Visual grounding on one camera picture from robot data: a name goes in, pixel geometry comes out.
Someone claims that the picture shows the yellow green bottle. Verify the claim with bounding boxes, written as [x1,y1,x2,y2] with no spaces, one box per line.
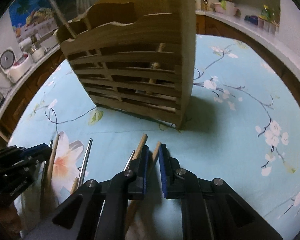
[261,4,275,22]

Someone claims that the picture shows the floral light blue tablecloth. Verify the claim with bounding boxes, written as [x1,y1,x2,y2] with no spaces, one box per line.
[9,35,300,239]

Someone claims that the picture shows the person's left hand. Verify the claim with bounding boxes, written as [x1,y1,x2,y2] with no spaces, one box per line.
[0,203,23,239]

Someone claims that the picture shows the wooden utensil holder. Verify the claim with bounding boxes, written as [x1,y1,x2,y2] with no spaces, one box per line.
[56,0,196,128]

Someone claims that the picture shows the tropical fruit poster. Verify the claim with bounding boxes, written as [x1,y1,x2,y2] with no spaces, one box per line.
[9,0,58,43]

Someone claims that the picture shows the pink green containers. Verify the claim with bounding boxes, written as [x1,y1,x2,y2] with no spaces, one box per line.
[208,0,238,16]

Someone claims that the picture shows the small white cooker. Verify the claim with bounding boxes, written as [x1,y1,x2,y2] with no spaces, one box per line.
[29,43,46,63]

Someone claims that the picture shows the wooden chopstick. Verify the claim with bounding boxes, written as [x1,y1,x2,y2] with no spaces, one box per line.
[125,142,161,234]
[132,134,148,160]
[46,134,60,191]

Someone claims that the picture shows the long steel spoon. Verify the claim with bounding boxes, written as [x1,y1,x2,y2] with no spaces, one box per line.
[40,140,53,219]

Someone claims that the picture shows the white rice cooker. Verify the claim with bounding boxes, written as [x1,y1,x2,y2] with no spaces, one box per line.
[0,47,33,84]

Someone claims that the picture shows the steel chopstick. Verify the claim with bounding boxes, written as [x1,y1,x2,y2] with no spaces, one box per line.
[123,150,135,171]
[78,138,93,187]

